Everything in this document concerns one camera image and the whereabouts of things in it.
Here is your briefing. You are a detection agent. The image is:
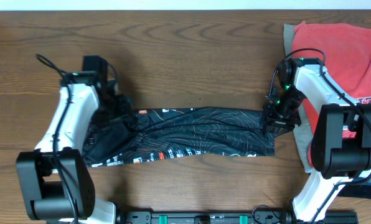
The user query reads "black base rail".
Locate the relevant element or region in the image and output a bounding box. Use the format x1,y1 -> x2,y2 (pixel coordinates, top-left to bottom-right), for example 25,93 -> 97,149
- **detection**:
46,208 -> 359,224

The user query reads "grey folded cloth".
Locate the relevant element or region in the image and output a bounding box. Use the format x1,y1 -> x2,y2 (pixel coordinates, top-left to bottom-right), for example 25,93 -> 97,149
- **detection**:
283,24 -> 313,174

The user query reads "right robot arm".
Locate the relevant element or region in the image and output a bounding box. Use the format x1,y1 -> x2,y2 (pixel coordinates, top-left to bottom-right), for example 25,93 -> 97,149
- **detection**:
263,57 -> 371,223

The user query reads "red printed t-shirt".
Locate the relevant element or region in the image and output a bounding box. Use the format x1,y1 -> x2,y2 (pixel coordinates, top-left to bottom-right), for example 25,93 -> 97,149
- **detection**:
290,20 -> 371,174

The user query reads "black orange-patterned jersey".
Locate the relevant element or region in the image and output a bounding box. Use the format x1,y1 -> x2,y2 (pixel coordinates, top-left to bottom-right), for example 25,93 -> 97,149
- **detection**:
82,107 -> 284,167

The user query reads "dark navy folded garment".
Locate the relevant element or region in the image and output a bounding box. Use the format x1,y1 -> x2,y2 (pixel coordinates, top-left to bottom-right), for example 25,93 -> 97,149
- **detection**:
338,180 -> 371,199

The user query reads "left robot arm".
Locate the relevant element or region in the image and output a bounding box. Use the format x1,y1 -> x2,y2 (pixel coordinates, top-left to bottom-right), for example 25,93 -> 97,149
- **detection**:
16,54 -> 122,223

